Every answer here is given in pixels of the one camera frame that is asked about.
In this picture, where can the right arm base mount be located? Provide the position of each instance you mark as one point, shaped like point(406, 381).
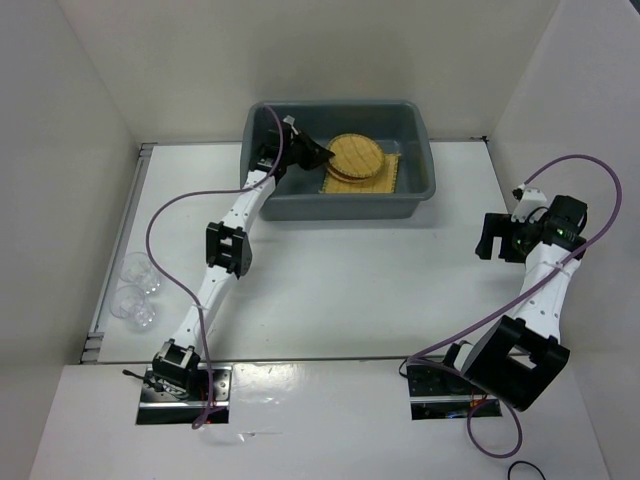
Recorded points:
point(438, 395)

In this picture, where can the clear plastic cup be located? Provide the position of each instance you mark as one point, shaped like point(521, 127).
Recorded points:
point(131, 304)
point(137, 269)

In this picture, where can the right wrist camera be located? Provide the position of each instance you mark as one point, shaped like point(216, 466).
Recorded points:
point(528, 200)

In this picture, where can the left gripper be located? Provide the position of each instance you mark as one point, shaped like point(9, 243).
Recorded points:
point(314, 149)

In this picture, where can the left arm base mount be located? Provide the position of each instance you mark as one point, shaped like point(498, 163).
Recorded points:
point(161, 404)

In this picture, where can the round green-rimmed bamboo tray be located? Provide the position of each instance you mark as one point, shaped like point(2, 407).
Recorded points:
point(355, 156)

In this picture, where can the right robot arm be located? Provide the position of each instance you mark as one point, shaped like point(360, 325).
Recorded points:
point(521, 354)

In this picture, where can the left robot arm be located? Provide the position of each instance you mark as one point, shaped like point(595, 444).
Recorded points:
point(228, 254)

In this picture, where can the square woven bamboo tray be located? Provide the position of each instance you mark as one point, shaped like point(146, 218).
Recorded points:
point(383, 183)

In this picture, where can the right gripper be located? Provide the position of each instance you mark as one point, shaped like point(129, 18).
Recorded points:
point(499, 225)

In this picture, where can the grey plastic bin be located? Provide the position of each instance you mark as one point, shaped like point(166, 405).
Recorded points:
point(396, 125)

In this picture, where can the round orange bamboo tray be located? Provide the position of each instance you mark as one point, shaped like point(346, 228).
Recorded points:
point(345, 178)

